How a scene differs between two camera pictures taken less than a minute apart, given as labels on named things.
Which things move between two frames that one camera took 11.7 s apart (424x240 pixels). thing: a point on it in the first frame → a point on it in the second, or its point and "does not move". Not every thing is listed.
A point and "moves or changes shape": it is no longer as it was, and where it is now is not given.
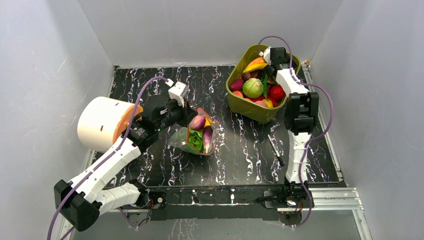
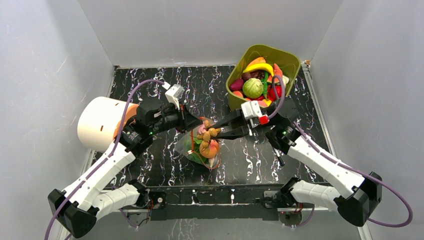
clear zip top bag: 199,137 moves or changes shape
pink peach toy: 238,93 does not move
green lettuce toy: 195,138 → 192,148
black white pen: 278,155 does not move
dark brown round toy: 245,76 does not move
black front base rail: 187,203 does not move
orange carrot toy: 258,60 does not move
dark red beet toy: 237,85 does not move
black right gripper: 269,71 → 245,122
